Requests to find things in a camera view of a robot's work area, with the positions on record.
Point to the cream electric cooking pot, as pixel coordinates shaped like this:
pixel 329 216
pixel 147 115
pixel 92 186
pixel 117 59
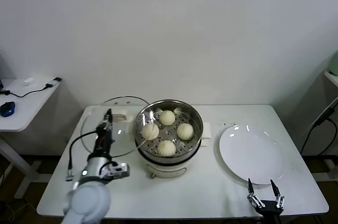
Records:
pixel 163 169

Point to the white side table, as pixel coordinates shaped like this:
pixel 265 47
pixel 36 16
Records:
pixel 26 107

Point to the grey usb adapter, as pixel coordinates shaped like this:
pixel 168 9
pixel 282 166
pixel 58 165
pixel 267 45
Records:
pixel 55 81

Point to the dark crumb specks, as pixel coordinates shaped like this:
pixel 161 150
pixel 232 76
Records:
pixel 224 123

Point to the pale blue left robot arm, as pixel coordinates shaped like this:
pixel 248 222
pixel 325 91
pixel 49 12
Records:
pixel 89 203

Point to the pale green container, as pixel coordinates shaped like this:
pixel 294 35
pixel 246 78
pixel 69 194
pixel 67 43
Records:
pixel 334 64

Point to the stainless steel steamer basket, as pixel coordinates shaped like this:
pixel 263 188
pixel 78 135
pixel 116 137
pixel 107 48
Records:
pixel 169 135

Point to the blue computer mouse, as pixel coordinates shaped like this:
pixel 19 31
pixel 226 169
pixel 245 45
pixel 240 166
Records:
pixel 7 109

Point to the white shelf board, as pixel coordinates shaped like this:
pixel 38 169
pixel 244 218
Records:
pixel 332 77

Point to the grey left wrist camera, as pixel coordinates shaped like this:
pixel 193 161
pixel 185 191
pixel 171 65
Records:
pixel 118 171

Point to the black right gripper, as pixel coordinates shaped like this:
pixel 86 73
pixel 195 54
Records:
pixel 270 208

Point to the small white plastic piece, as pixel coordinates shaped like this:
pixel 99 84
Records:
pixel 29 81

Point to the white steamed baozi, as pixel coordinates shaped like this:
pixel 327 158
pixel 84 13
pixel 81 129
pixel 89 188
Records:
pixel 167 117
pixel 150 132
pixel 166 148
pixel 185 131

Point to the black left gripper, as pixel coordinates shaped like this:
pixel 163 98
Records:
pixel 103 142

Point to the white round plate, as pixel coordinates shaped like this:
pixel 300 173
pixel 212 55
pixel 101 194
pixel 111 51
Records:
pixel 251 155

